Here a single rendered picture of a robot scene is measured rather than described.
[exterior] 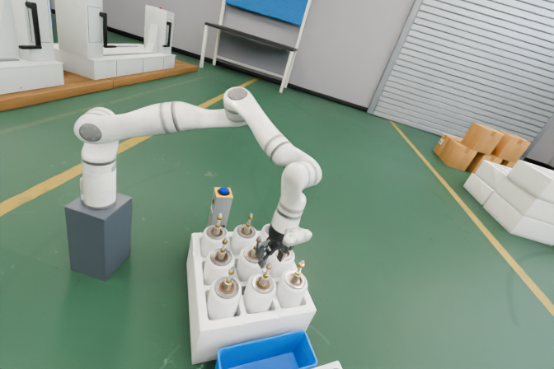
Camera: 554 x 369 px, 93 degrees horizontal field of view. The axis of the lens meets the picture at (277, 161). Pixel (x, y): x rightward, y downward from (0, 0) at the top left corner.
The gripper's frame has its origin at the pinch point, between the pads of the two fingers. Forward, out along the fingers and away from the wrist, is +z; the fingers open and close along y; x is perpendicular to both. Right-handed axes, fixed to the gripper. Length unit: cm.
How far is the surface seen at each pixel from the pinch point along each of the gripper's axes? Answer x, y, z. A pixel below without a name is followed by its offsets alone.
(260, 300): 3.8, 2.8, 12.6
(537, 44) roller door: -122, -579, -155
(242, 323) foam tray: 5.4, 8.4, 18.1
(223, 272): -9.8, 9.3, 12.6
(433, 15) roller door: -246, -450, -153
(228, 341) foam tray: 5.0, 11.3, 26.1
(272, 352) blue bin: 12.0, -2.9, 32.1
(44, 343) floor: -22, 56, 36
